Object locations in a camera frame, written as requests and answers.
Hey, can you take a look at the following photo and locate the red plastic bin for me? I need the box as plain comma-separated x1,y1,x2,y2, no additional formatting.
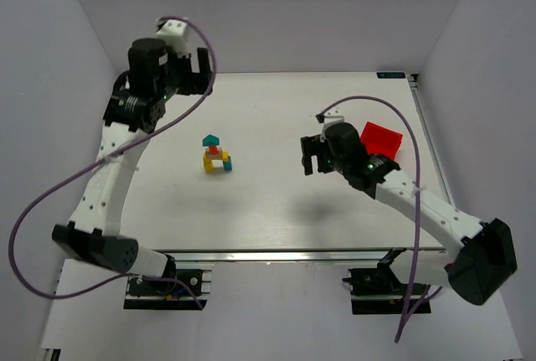
360,121,403,160

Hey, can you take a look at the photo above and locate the teal triangle block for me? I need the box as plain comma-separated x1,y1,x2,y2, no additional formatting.
202,134,220,147

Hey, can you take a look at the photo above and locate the teal rectangular block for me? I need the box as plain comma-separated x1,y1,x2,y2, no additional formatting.
223,157,233,171

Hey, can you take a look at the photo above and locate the natural wood block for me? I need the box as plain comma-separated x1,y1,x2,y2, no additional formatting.
204,152,224,160

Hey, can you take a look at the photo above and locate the yellow arch block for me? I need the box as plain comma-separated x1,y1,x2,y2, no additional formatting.
203,153,230,173

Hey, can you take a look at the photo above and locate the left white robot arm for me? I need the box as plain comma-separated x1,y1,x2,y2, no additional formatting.
52,39,212,278

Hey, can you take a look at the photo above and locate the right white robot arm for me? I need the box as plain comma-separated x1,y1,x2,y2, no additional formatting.
300,121,518,305

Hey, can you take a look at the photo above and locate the right blue corner sticker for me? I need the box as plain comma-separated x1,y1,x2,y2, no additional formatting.
376,71,406,79

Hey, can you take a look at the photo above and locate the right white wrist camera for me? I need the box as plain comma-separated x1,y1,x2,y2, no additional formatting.
315,106,345,127

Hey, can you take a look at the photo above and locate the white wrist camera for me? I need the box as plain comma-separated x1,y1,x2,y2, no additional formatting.
315,106,345,127
156,18,190,57

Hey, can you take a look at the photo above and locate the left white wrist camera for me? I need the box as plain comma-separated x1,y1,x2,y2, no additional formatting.
156,18,190,57

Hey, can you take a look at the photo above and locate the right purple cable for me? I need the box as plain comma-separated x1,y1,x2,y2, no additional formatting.
322,95,443,343

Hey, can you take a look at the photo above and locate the purple cable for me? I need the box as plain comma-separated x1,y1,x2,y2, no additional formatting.
322,95,443,343
8,16,218,310

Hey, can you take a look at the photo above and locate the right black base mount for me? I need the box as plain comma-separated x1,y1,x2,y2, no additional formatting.
342,248,408,316

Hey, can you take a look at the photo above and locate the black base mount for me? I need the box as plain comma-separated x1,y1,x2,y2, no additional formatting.
123,262,214,311
342,248,408,316

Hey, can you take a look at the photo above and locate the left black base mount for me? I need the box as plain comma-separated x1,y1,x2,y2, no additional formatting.
123,262,214,311

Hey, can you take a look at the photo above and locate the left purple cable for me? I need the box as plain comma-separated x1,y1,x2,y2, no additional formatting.
8,16,218,310

